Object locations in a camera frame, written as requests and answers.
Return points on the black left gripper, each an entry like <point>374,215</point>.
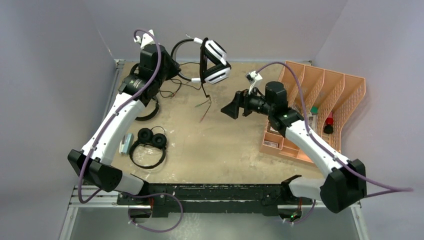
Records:
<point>175,68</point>

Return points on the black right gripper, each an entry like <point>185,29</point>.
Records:
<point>242,99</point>

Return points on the white and black headphones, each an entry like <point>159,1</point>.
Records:
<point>213,64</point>

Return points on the black over-ear headphones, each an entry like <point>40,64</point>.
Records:
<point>146,138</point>

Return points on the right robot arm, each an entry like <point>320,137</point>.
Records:
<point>343,182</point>

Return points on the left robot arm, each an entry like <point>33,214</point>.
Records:
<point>94,160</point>

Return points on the white box in front tray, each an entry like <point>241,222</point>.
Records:
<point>271,144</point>

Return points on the green cap object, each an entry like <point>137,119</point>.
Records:
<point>314,110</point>

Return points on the peach plastic file organizer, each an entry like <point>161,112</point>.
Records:
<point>335,94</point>

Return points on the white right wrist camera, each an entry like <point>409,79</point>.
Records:
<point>254,79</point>

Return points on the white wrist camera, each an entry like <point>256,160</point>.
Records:
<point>145,39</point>
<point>254,79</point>

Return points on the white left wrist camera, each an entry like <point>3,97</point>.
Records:
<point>145,39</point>

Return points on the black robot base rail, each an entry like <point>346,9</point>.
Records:
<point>267,199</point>

